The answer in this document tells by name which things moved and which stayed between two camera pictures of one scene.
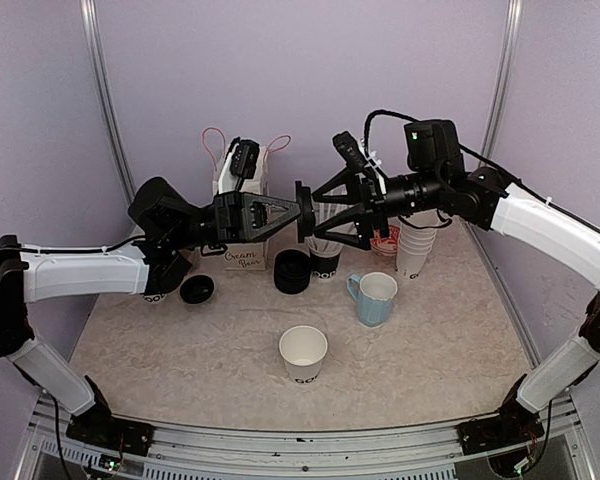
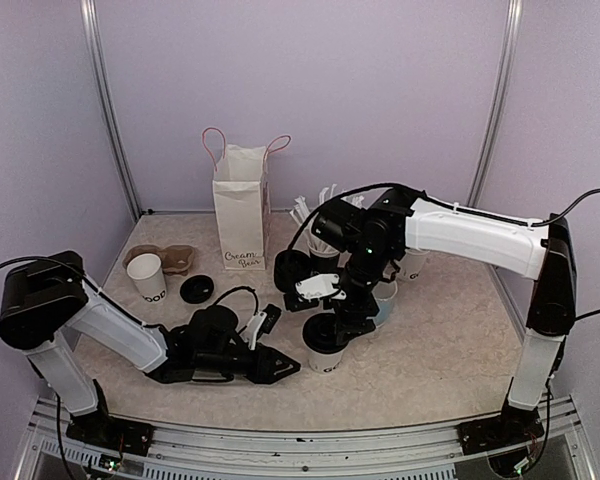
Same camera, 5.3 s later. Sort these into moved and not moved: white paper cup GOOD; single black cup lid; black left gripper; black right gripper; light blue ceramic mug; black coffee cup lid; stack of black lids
Moved: white paper cup GOOD; black right gripper; black left gripper; black coffee cup lid
Not moved: light blue ceramic mug; stack of black lids; single black cup lid
